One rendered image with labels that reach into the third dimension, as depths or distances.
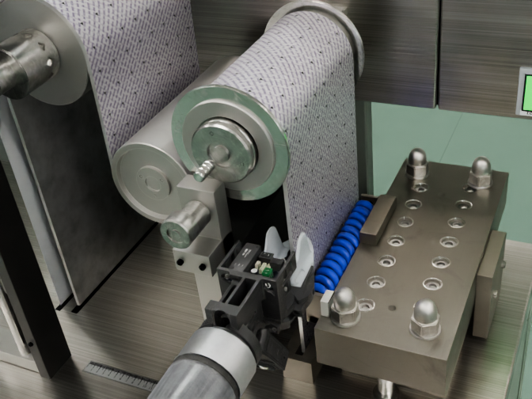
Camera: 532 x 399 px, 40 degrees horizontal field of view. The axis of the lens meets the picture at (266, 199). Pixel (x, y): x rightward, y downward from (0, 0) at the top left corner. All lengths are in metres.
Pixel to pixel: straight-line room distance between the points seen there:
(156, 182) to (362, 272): 0.29
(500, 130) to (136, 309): 2.42
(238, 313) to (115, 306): 0.47
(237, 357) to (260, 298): 0.08
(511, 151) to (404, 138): 0.45
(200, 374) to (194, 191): 0.23
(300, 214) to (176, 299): 0.34
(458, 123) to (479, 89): 2.32
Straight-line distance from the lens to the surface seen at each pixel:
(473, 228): 1.05
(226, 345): 0.73
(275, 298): 0.78
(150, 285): 1.20
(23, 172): 1.09
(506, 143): 3.26
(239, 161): 0.80
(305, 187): 0.89
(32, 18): 0.92
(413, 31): 1.05
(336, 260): 0.98
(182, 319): 1.13
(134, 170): 0.93
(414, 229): 1.04
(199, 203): 0.85
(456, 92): 1.08
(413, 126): 3.37
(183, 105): 0.83
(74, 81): 0.92
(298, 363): 0.99
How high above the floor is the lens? 1.66
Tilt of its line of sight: 35 degrees down
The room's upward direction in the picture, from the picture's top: 7 degrees counter-clockwise
